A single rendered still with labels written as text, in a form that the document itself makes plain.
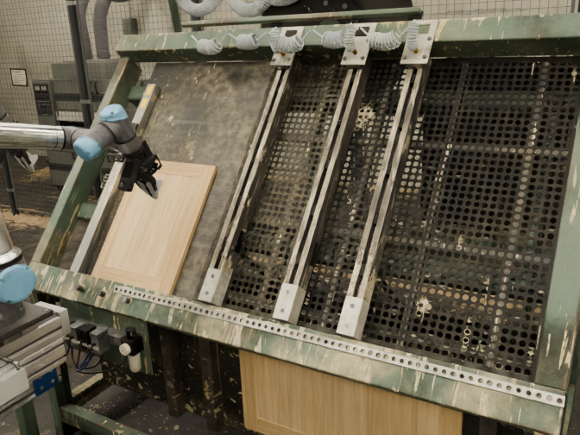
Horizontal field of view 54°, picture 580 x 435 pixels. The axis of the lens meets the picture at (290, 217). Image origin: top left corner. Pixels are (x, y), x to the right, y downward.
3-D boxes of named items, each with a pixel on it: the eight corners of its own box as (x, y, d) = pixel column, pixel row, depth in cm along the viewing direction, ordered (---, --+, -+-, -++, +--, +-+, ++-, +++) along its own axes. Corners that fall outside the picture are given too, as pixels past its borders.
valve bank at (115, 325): (40, 362, 239) (30, 310, 232) (68, 346, 251) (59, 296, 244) (127, 394, 215) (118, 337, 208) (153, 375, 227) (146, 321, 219)
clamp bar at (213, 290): (204, 303, 215) (166, 285, 196) (293, 43, 249) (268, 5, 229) (224, 308, 211) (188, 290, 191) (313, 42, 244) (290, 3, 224)
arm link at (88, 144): (76, 160, 180) (102, 140, 185) (94, 165, 173) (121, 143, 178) (61, 141, 175) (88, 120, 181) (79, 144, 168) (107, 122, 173)
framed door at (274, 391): (247, 424, 245) (244, 427, 244) (238, 308, 229) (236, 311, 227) (458, 500, 202) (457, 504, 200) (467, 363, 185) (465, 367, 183)
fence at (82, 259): (76, 273, 250) (69, 270, 247) (153, 88, 277) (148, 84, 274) (84, 274, 247) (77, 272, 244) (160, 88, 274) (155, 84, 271)
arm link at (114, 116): (91, 115, 177) (111, 100, 181) (108, 143, 184) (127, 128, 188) (106, 119, 172) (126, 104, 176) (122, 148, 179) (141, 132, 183)
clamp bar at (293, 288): (276, 320, 200) (243, 303, 180) (361, 40, 233) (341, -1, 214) (300, 327, 195) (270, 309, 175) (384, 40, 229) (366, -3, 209)
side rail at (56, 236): (48, 267, 267) (30, 261, 258) (134, 70, 298) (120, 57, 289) (57, 270, 264) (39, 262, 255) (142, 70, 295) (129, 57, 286)
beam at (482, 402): (37, 293, 264) (18, 286, 255) (48, 267, 267) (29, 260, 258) (561, 440, 156) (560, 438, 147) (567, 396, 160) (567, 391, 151)
